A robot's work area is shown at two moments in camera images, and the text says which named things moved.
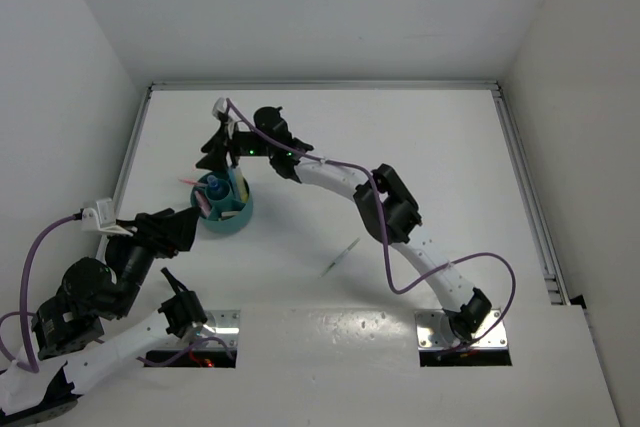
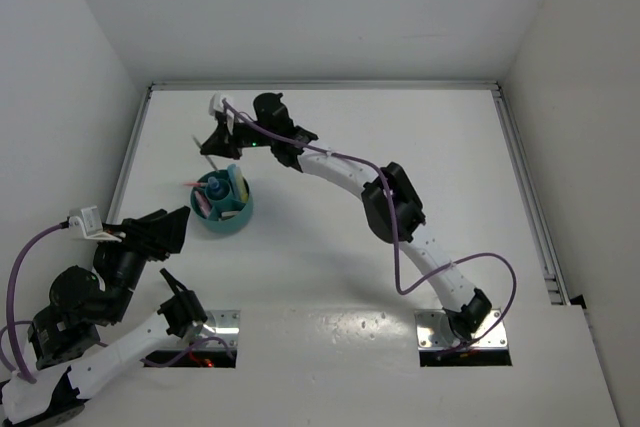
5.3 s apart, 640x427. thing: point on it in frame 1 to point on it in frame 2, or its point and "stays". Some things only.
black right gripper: (219, 159) to (222, 143)
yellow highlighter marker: (243, 190) stays
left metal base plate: (223, 324) stays
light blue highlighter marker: (232, 175) stays
